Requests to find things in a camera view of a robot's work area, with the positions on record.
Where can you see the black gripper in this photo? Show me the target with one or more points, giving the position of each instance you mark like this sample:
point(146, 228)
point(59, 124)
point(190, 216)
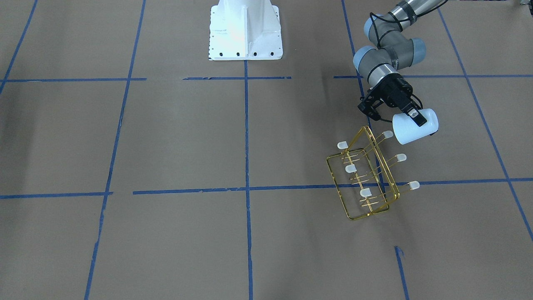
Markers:
point(396, 93)

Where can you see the light blue plastic cup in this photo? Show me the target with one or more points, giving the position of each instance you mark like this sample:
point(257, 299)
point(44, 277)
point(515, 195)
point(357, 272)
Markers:
point(406, 130)

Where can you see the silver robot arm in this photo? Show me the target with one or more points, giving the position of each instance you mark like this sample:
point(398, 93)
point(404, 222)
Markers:
point(390, 51)

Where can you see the gold wire cup holder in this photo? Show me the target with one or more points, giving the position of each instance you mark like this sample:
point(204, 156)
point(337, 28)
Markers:
point(363, 177)

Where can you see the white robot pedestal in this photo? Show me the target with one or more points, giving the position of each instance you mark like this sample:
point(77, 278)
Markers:
point(245, 30)

